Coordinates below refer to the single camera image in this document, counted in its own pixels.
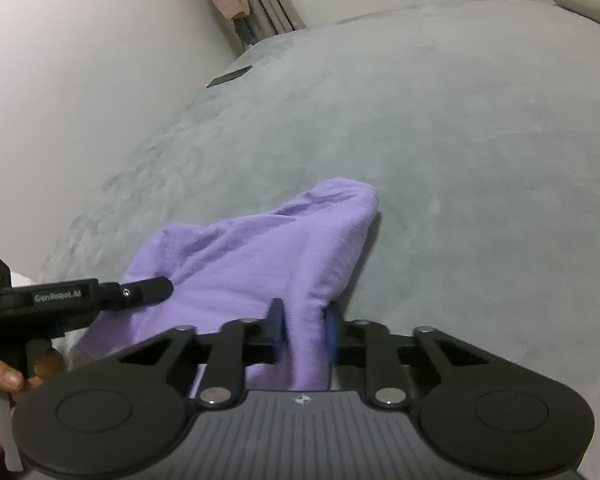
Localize grey bed blanket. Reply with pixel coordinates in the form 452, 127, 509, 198
30, 0, 600, 480

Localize dark hanging garment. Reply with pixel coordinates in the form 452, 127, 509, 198
232, 12, 262, 54

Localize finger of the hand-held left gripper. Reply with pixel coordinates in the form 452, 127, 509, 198
97, 276, 175, 311

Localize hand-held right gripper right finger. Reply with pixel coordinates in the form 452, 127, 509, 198
322, 302, 486, 407

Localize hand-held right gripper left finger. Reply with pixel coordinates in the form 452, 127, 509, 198
117, 298, 287, 407

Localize black smartphone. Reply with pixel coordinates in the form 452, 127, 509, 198
206, 64, 253, 90

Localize purple pants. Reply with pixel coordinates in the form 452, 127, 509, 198
77, 177, 380, 394

